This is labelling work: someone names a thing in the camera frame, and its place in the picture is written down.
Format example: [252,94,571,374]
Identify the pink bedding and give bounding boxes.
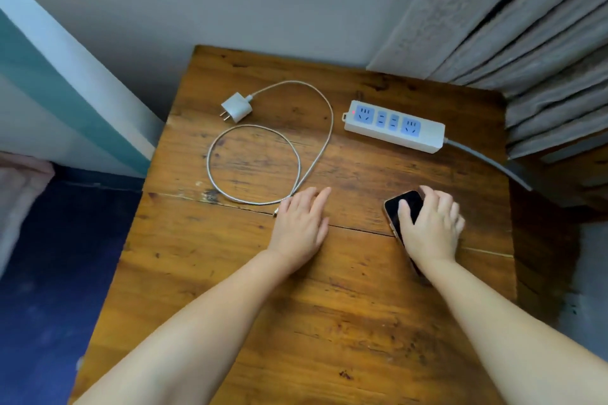
[0,152,56,278]

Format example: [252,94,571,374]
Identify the white braided charging cable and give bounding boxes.
[206,80,334,218]

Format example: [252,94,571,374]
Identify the black smartphone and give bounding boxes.
[383,190,426,277]

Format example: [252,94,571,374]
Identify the person's right forearm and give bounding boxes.
[412,258,608,405]

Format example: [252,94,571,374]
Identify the white power strip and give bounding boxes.
[342,100,446,154]

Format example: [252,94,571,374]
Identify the grey curtain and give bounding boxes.
[367,0,608,164]

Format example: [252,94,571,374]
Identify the white charger adapter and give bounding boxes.
[219,92,254,124]

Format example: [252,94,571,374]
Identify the grey power strip cord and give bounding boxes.
[443,136,534,192]

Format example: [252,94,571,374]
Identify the person's right hand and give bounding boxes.
[397,185,466,269]

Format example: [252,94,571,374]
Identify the person's left forearm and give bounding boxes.
[71,248,306,405]

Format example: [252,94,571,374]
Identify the person's left hand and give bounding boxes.
[266,186,332,273]

